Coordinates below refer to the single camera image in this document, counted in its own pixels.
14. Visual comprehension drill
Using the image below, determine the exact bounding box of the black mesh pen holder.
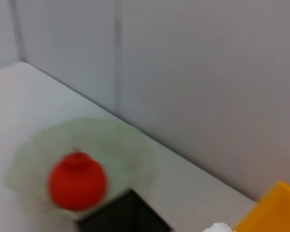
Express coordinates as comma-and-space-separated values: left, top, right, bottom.
76, 188, 174, 232

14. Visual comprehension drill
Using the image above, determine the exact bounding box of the yellow plastic bin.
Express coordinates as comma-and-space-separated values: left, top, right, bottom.
232, 180, 290, 232

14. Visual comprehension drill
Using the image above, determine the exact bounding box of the green glass fruit plate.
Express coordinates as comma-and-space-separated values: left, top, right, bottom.
4, 117, 158, 218

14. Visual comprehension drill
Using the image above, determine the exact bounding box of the white paper ball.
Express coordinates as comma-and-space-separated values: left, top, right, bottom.
202, 221, 235, 232

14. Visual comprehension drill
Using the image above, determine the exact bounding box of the red pomegranate toy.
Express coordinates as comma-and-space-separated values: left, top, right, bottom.
47, 148, 109, 212

